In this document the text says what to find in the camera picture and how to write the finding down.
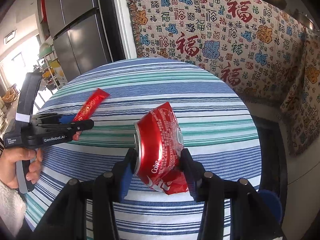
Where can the patterned Chinese character cloth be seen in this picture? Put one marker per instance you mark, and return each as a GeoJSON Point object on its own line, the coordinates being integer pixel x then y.
{"type": "Point", "coordinates": [262, 53]}

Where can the dark floor mat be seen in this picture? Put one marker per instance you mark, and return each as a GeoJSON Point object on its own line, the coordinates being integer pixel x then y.
{"type": "Point", "coordinates": [273, 157]}

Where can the metal lidded pot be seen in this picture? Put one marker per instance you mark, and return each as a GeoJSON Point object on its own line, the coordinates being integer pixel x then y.
{"type": "Point", "coordinates": [304, 20]}

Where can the kitchen storage rack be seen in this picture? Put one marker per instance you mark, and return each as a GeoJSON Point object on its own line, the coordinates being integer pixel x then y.
{"type": "Point", "coordinates": [49, 66]}

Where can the blue trash bin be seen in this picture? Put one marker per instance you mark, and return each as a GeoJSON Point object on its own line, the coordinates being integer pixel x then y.
{"type": "Point", "coordinates": [273, 202]}

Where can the blue striped tablecloth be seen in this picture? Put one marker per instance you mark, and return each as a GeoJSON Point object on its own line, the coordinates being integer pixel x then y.
{"type": "Point", "coordinates": [217, 129]}

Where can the stainless steel refrigerator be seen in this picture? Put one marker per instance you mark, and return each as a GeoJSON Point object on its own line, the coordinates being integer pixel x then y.
{"type": "Point", "coordinates": [79, 36]}

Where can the red sachet packet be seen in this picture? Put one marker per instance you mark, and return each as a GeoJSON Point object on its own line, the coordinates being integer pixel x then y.
{"type": "Point", "coordinates": [91, 105]}

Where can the crushed red cola can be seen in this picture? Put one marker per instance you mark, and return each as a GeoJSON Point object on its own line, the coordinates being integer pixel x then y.
{"type": "Point", "coordinates": [159, 142]}

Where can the white fuzzy sleeve forearm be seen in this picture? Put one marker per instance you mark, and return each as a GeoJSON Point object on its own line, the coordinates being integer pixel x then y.
{"type": "Point", "coordinates": [13, 209]}

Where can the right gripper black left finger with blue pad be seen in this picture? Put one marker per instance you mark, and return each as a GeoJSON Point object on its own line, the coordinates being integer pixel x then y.
{"type": "Point", "coordinates": [66, 216]}

